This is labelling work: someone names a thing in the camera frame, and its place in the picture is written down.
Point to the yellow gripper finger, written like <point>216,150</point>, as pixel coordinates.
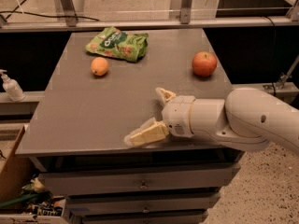
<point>149,132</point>
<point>164,96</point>

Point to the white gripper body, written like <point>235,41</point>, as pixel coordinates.
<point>177,115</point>

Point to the orange fruit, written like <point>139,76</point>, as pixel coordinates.
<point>99,66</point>

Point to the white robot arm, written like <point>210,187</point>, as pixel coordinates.
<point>247,119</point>

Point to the red apple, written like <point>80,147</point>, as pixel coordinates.
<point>204,64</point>

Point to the green chip bag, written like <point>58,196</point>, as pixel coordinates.
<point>114,43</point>

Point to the grey drawer cabinet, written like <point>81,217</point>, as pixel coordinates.
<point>75,137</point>

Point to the white pump bottle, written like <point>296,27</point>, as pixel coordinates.
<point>12,87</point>

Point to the cardboard box with clutter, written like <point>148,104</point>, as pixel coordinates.
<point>14,174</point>

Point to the metal frame rail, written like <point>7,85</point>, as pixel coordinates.
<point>84,26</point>

